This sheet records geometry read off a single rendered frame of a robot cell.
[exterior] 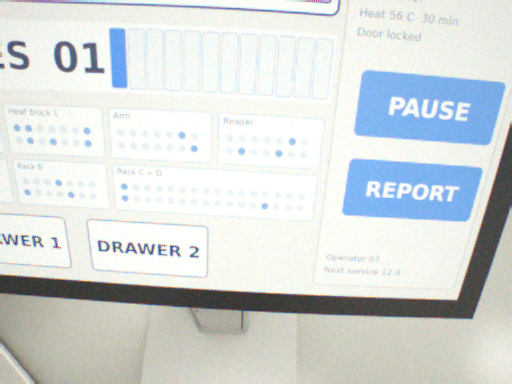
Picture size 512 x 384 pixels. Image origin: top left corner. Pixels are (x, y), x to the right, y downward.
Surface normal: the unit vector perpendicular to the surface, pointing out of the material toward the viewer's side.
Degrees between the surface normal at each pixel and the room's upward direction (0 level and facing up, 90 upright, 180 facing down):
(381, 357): 0
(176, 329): 5
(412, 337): 0
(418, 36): 50
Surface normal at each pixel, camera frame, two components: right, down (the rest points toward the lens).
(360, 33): -0.01, 0.39
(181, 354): 0.04, -0.41
